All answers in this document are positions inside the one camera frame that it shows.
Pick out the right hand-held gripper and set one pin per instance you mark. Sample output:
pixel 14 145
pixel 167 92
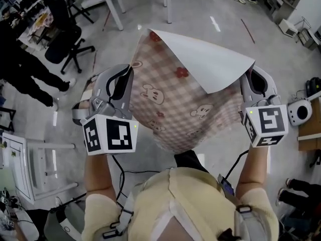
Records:
pixel 272 120

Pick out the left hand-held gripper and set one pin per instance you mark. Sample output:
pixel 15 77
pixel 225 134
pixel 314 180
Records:
pixel 118 134

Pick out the pink checkered bunny cloth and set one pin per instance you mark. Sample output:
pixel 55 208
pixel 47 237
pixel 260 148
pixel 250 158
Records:
pixel 175 97

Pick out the person's left forearm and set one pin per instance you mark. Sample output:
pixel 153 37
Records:
pixel 99 174

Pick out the person's right forearm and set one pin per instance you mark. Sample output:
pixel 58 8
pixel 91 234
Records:
pixel 253 167

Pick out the person's left hand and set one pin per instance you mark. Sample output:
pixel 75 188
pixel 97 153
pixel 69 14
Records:
pixel 84 100

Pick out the white round device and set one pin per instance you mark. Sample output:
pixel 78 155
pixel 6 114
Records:
pixel 299 112

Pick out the brown cardboard box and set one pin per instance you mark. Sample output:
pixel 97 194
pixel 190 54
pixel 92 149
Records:
pixel 311 132

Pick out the small white box appliance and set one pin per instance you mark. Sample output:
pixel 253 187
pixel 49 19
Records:
pixel 288 27

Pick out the black office chair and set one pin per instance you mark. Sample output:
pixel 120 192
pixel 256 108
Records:
pixel 62 34
pixel 316 158

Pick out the checked patterned cloth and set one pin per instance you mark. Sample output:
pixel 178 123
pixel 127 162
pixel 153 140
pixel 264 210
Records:
pixel 41 25

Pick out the person's black trousers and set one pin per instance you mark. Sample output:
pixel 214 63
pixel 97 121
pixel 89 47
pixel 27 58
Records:
pixel 188 159

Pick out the dark blue belt box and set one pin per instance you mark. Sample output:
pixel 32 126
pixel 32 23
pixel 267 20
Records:
pixel 227 186

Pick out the person's yellow knit top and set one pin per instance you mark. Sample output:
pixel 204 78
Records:
pixel 195 192

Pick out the grey shell chair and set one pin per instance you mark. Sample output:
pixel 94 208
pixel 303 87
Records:
pixel 55 225

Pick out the black metal frame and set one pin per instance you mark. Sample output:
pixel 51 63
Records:
pixel 10 119

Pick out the white metal frame table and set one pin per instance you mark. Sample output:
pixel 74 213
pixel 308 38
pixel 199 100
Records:
pixel 17 164

